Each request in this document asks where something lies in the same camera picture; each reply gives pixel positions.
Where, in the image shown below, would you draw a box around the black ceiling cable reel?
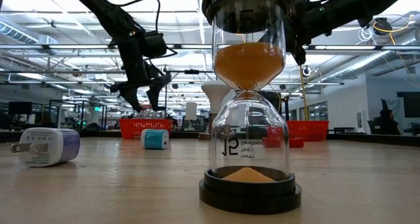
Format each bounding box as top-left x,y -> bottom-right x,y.
373,16 -> 393,36

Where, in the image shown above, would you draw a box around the black computer monitor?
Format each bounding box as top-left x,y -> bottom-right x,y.
8,101 -> 33,116

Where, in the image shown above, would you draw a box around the white cylinder on stand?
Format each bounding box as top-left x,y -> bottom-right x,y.
185,101 -> 198,122

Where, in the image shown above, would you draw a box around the red plastic slotted basket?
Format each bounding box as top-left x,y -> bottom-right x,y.
118,118 -> 175,139
286,120 -> 330,142

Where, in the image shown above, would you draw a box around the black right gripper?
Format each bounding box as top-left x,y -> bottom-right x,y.
284,0 -> 326,67

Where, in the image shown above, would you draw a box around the person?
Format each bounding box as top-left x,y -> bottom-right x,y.
367,99 -> 402,135

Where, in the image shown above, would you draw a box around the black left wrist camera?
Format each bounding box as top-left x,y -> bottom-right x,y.
142,32 -> 168,59

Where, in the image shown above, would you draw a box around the black camera stand pole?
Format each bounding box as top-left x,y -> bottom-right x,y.
159,65 -> 214,120

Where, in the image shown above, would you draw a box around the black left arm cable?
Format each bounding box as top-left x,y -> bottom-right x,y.
119,0 -> 178,59

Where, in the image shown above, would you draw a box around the orange sand hourglass black caps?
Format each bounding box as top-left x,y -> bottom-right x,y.
199,0 -> 302,215

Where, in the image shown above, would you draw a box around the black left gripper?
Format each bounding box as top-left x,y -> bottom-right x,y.
110,41 -> 173,113

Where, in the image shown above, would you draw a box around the purple white wall charger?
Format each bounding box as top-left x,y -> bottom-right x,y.
10,127 -> 81,168

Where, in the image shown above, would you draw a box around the cyan wall charger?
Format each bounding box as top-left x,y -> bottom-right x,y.
134,128 -> 170,150

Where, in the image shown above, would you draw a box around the yellow hanging cable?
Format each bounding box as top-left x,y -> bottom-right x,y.
297,64 -> 310,122

